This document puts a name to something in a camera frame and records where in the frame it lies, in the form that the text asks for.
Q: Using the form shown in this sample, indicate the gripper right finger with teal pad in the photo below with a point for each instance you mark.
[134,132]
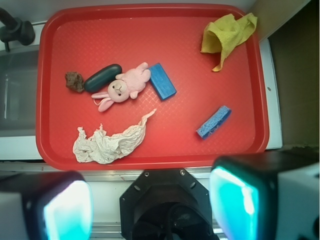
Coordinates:
[274,195]

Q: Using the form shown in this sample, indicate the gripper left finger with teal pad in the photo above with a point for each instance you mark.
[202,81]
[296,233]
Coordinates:
[45,206]

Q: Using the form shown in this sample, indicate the blue sponge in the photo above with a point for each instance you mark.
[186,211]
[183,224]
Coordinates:
[214,122]

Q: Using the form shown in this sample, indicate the crumpled white paper towel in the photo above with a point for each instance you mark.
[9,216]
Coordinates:
[104,149]

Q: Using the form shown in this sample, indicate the brown rock chunk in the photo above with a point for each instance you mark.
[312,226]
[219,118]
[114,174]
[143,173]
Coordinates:
[74,81]

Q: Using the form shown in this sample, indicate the red plastic tray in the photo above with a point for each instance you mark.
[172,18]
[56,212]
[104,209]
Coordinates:
[86,39]

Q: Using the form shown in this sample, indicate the metal sink basin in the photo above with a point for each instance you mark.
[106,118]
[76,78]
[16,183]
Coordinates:
[18,91]

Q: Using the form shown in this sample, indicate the dark green oval case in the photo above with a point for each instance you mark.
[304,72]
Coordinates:
[102,78]

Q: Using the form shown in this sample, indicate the pink plush bunny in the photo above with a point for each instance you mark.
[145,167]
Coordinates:
[126,86]

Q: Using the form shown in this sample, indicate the blue rectangular block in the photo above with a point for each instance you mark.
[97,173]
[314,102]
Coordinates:
[161,82]

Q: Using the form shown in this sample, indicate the yellow cloth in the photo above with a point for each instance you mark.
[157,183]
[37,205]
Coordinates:
[225,34]

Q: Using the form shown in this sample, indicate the black faucet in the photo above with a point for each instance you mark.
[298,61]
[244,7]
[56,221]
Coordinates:
[15,29]

